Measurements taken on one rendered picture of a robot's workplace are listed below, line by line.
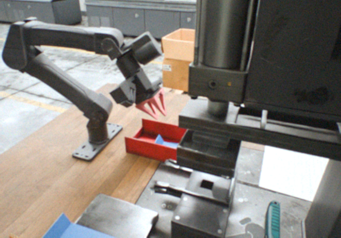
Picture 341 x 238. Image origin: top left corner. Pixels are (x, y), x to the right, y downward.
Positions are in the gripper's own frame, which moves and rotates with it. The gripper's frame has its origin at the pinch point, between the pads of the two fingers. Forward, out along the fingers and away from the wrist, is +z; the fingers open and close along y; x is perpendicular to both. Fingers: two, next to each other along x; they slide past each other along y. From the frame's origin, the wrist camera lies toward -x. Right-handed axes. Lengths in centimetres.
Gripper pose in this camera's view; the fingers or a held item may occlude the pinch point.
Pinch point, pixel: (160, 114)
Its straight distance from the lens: 76.6
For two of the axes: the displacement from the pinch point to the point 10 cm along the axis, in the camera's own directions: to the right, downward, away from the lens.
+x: 3.6, -4.8, 8.0
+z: 5.2, 8.1, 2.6
